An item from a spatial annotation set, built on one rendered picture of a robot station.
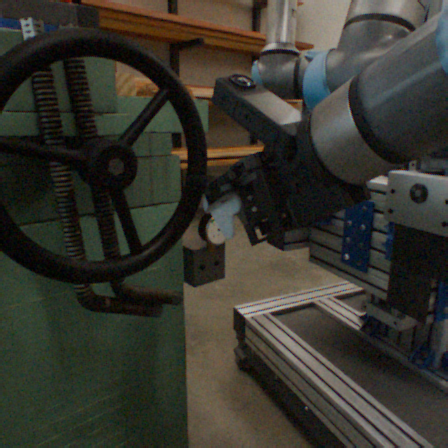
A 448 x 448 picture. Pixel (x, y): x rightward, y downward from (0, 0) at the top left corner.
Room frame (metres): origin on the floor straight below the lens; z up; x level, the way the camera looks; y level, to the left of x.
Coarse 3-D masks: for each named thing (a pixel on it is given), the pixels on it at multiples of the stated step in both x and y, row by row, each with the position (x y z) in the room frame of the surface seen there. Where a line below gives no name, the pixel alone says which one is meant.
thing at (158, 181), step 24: (0, 168) 0.53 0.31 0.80; (24, 168) 0.55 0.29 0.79; (48, 168) 0.57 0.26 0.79; (144, 168) 0.68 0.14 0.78; (168, 168) 0.71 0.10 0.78; (0, 192) 0.53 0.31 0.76; (24, 192) 0.55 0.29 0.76; (48, 192) 0.57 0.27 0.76; (144, 192) 0.68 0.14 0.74; (168, 192) 0.71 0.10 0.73; (24, 216) 0.55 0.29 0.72; (48, 216) 0.57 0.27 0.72
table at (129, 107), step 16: (128, 96) 0.66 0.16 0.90; (16, 112) 0.47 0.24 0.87; (32, 112) 0.48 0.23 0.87; (64, 112) 0.50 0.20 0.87; (128, 112) 0.66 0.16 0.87; (160, 112) 0.70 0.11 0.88; (208, 112) 0.77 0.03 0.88; (0, 128) 0.45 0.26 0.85; (16, 128) 0.47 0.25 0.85; (32, 128) 0.48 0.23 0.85; (64, 128) 0.50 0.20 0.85; (96, 128) 0.53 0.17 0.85; (112, 128) 0.54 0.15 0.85; (160, 128) 0.70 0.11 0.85; (176, 128) 0.72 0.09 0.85; (208, 128) 0.77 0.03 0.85
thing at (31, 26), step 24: (24, 24) 0.47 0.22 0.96; (72, 24) 0.50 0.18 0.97; (48, 72) 0.48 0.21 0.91; (72, 72) 0.50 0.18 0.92; (48, 96) 0.47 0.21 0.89; (72, 96) 0.50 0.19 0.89; (48, 120) 0.47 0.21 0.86; (48, 144) 0.47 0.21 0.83; (72, 192) 0.48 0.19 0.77; (96, 192) 0.50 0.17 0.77; (72, 216) 0.47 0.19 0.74; (96, 216) 0.50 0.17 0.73; (72, 240) 0.47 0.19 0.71; (120, 288) 0.50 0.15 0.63; (144, 288) 0.55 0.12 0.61; (120, 312) 0.52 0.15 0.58; (144, 312) 0.55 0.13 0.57
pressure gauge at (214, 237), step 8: (208, 216) 0.70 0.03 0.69; (200, 224) 0.70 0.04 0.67; (208, 224) 0.69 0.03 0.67; (216, 224) 0.70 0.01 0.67; (200, 232) 0.70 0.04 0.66; (208, 232) 0.69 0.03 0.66; (216, 232) 0.70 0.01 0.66; (208, 240) 0.69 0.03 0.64; (216, 240) 0.70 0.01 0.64; (224, 240) 0.71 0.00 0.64; (208, 248) 0.72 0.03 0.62
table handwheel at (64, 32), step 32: (64, 32) 0.42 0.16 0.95; (96, 32) 0.44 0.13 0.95; (0, 64) 0.38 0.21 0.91; (32, 64) 0.40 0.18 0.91; (128, 64) 0.47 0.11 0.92; (160, 64) 0.49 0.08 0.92; (0, 96) 0.38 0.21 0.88; (160, 96) 0.49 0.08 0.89; (128, 128) 0.47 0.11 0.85; (192, 128) 0.52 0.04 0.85; (64, 160) 0.41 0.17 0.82; (96, 160) 0.42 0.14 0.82; (128, 160) 0.44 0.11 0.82; (192, 160) 0.52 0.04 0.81; (192, 192) 0.52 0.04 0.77; (0, 224) 0.36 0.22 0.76; (128, 224) 0.46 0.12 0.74; (32, 256) 0.38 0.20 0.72; (128, 256) 0.46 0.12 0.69; (160, 256) 0.48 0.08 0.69
